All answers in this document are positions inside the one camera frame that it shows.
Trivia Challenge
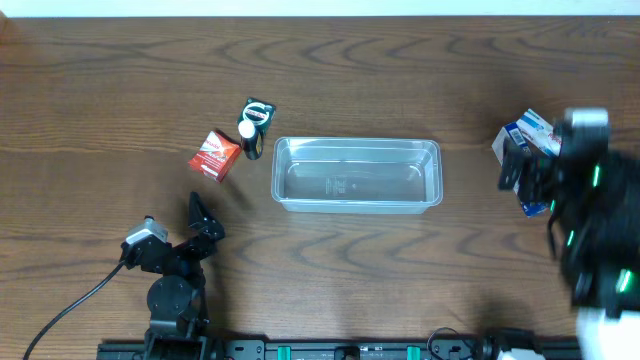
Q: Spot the blue Kool Fever box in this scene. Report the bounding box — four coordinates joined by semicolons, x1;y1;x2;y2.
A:
491;122;547;218

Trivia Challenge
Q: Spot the white blue Panadol box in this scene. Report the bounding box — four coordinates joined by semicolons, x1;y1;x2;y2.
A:
516;109;562;157

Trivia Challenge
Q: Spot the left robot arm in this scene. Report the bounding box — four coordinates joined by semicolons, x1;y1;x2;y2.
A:
120;192;225;360

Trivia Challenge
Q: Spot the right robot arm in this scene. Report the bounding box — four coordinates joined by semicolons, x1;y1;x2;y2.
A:
498;123;639;359

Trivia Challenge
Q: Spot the clear plastic container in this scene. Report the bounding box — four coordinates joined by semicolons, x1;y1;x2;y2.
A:
271;137;444;215

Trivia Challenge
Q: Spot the red Panadol box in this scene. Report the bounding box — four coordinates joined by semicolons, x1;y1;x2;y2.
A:
188;131;242;183

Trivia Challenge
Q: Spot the dark green small box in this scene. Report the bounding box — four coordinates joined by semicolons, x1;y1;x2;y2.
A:
237;97;277;136

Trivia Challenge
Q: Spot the left black cable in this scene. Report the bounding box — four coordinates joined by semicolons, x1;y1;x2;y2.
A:
22;259;126;360

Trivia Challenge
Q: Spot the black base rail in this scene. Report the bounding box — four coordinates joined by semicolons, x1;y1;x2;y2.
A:
96;338;583;360

